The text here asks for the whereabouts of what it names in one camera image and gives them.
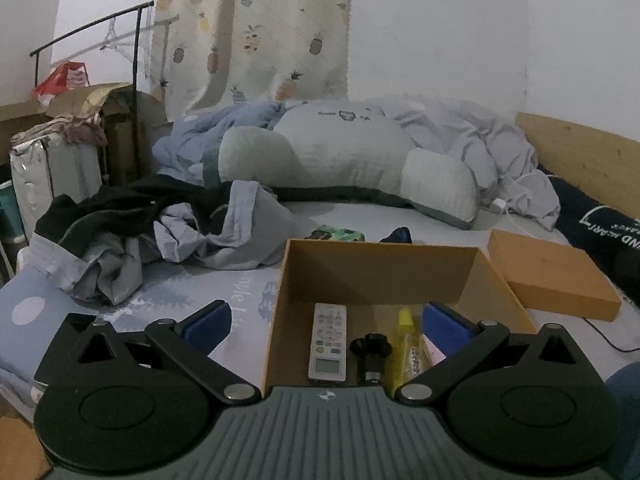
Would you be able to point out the brown cardboard piece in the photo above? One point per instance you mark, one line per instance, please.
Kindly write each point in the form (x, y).
(20, 450)

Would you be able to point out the white clothes hanger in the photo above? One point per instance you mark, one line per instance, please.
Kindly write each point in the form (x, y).
(117, 37)

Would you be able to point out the navy printed cloth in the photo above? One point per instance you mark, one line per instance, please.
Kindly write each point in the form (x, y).
(590, 230)

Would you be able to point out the black knob part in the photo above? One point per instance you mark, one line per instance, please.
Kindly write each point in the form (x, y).
(371, 347)

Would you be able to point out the black garment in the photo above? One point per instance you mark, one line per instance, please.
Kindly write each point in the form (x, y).
(125, 205)

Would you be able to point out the wooden headboard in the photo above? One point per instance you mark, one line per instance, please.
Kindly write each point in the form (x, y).
(580, 155)

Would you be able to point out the white remote control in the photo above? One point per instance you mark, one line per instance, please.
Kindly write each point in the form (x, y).
(327, 340)

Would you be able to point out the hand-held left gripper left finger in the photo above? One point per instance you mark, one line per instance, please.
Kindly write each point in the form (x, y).
(207, 327)

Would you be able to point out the pale green plush pillow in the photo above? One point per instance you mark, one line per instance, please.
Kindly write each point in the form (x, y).
(325, 155)

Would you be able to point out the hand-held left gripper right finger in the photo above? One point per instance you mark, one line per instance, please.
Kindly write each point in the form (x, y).
(442, 325)

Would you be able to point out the yellow bottle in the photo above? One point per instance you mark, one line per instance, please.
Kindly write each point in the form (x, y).
(406, 350)

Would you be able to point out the white charger plug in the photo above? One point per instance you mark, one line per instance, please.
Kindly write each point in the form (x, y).
(499, 204)

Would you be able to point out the green plastic toy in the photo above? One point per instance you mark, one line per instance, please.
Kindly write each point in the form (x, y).
(335, 234)

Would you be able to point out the blue toy car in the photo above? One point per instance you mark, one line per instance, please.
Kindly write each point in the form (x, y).
(397, 235)

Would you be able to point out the pink clothes pile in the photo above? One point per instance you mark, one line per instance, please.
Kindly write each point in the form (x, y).
(80, 130)

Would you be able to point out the silver suitcase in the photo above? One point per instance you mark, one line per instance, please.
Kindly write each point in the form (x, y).
(55, 170)

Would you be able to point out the black and grey clothes pile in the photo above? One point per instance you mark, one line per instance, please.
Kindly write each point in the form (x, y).
(250, 230)

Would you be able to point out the pineapple print curtain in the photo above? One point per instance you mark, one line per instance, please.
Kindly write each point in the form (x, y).
(260, 35)

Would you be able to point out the person's leg in jeans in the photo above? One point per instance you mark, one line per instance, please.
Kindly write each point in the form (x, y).
(625, 410)

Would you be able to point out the red plastic bag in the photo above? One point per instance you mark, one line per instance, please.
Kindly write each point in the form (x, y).
(65, 77)

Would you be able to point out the pink packet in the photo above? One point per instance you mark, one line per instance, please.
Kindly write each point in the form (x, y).
(434, 352)

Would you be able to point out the crumpled grey quilt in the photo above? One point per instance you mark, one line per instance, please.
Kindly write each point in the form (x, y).
(475, 130)

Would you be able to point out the brown cardboard box lid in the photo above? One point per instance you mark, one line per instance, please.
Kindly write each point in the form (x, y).
(550, 275)

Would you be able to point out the teal bin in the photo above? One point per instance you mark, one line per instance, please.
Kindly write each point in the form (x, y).
(10, 210)

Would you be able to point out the black metal clothes rack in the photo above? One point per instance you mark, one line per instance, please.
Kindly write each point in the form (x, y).
(136, 50)

